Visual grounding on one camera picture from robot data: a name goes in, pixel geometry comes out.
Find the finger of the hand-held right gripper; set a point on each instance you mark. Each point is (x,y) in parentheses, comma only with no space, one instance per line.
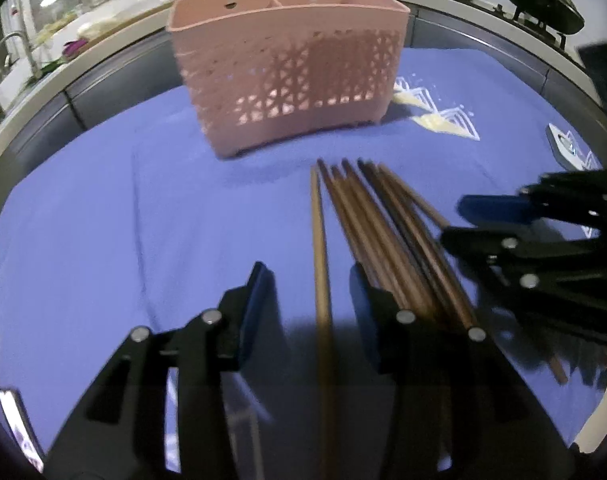
(488,210)
(543,270)

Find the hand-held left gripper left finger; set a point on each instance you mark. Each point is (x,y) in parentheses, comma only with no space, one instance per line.
(256,300)

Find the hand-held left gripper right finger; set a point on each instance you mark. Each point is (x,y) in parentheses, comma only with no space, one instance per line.
(363,310)

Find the pink perforated utensil basket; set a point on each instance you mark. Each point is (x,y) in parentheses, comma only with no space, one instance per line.
(283,60)

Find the small white device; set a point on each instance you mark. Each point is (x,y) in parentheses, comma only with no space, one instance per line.
(558,152)

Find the blue printed cloth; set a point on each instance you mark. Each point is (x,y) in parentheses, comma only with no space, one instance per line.
(158,200)

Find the light wooden chopstick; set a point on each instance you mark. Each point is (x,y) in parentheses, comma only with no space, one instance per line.
(321,260)

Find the bundle of brown chopsticks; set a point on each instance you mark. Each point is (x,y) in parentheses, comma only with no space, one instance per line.
(378,240)

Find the purple item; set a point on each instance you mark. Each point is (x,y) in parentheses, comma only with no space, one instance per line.
(71,49)

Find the black lidded wok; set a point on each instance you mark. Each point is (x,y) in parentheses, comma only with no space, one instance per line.
(541,2)

